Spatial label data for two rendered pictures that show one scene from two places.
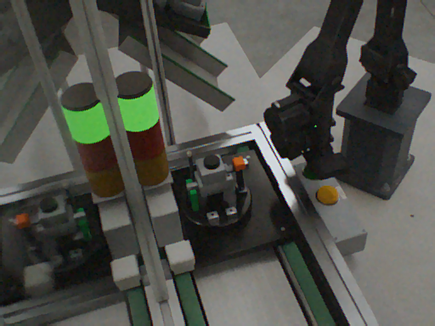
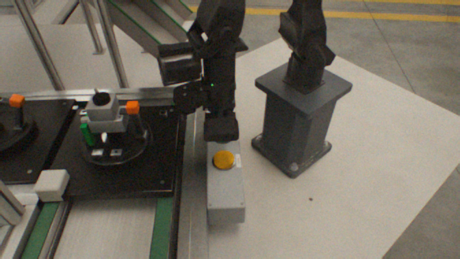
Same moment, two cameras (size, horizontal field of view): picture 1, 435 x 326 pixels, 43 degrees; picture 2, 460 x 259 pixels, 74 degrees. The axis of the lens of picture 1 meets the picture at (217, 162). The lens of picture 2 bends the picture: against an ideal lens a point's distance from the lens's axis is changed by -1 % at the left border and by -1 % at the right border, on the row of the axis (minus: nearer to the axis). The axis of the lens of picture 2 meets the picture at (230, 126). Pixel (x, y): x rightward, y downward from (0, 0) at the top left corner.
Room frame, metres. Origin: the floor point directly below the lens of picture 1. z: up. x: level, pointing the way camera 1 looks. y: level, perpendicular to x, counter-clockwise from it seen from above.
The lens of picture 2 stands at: (0.32, -0.29, 1.44)
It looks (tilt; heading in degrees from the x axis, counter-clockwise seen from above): 44 degrees down; 10
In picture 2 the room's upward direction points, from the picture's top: straight up
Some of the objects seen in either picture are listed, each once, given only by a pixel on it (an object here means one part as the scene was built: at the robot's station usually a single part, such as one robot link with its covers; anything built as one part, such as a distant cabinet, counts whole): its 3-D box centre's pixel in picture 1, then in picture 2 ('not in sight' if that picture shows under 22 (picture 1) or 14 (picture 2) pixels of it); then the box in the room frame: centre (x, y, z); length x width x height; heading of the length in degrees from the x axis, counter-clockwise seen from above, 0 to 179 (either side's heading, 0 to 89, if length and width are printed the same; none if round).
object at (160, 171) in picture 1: (148, 160); not in sight; (0.53, 0.09, 1.28); 0.05 x 0.05 x 0.05
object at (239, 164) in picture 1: (235, 175); (132, 119); (0.71, -0.03, 1.04); 0.04 x 0.02 x 0.08; 103
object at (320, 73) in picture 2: (385, 88); (304, 68); (0.86, -0.35, 1.09); 0.07 x 0.07 x 0.06; 50
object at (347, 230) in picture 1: (326, 205); (224, 170); (0.70, -0.21, 0.93); 0.21 x 0.07 x 0.06; 13
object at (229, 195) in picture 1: (216, 200); (117, 140); (0.70, 0.01, 0.98); 0.14 x 0.14 x 0.02
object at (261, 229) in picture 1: (217, 207); (119, 146); (0.70, 0.01, 0.96); 0.24 x 0.24 x 0.02; 13
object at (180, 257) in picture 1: (180, 257); (53, 185); (0.59, 0.08, 0.97); 0.05 x 0.05 x 0.04; 13
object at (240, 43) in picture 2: (318, 98); (219, 55); (0.77, -0.19, 1.16); 0.09 x 0.06 x 0.07; 119
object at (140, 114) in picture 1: (135, 103); not in sight; (0.53, 0.09, 1.38); 0.05 x 0.05 x 0.05
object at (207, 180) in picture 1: (207, 174); (100, 111); (0.70, 0.02, 1.06); 0.08 x 0.04 x 0.07; 103
